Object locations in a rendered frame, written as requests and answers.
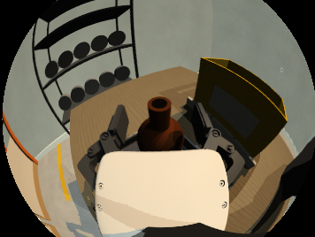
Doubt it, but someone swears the orange divided crate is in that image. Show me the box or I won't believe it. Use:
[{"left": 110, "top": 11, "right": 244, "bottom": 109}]
[{"left": 194, "top": 57, "right": 288, "bottom": 158}]

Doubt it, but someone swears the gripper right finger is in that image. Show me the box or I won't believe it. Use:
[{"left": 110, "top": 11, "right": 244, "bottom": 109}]
[{"left": 191, "top": 103, "right": 245, "bottom": 186}]

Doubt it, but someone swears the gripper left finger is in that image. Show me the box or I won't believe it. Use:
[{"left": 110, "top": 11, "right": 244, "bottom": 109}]
[{"left": 77, "top": 104, "right": 129, "bottom": 189}]

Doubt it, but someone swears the brown bottle with cream label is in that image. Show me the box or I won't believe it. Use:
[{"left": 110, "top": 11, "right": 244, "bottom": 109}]
[{"left": 136, "top": 96, "right": 184, "bottom": 152}]

